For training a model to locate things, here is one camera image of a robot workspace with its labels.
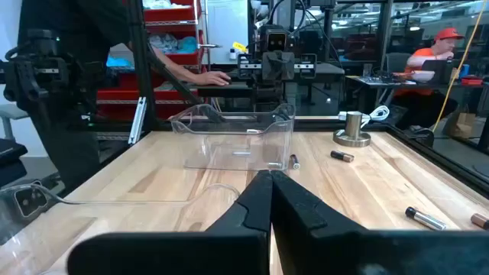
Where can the silver aluminium bracket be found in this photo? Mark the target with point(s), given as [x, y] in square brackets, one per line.
[136, 122]

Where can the black case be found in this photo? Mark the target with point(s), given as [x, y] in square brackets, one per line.
[9, 160]

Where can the black desk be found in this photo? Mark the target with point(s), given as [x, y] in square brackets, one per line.
[451, 86]

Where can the black silver Energizer AA battery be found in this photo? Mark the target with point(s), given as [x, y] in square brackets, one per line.
[294, 161]
[425, 218]

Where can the red shelf rack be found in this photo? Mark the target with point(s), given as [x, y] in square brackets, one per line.
[172, 15]

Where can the clear plastic bin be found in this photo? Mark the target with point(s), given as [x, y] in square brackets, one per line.
[229, 145]

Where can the gray office chair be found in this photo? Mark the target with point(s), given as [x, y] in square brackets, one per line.
[397, 61]

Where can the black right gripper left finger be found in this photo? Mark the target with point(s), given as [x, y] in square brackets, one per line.
[229, 252]

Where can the black clamp device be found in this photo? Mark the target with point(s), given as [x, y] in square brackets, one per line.
[34, 76]

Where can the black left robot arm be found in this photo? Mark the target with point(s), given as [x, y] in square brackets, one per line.
[273, 97]

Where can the black laptop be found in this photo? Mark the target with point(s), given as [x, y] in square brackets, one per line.
[439, 70]

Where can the person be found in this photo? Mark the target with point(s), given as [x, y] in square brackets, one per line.
[420, 57]
[76, 23]

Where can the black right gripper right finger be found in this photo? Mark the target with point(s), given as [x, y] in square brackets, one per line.
[344, 252]

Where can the brown paper bag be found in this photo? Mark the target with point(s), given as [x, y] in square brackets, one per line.
[462, 126]

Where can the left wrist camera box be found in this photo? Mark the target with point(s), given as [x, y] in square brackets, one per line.
[276, 40]

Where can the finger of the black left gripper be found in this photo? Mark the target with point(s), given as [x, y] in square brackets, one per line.
[270, 65]
[286, 65]

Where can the gray bench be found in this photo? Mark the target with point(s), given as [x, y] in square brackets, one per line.
[11, 111]

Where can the person's hand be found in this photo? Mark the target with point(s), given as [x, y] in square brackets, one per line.
[214, 78]

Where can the copper black Duracell AA battery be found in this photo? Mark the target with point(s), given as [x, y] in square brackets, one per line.
[480, 220]
[342, 156]

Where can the person's forearm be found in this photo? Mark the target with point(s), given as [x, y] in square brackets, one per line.
[172, 66]

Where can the white bowl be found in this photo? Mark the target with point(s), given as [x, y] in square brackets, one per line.
[422, 76]

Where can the blue cup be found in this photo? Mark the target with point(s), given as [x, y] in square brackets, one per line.
[464, 70]

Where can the white panel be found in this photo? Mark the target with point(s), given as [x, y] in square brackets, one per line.
[225, 30]

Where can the gray side table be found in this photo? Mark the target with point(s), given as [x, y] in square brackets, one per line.
[324, 68]

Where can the yellow tag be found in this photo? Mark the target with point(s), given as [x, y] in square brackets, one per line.
[240, 46]

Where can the red box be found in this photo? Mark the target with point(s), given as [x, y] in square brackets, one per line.
[471, 81]

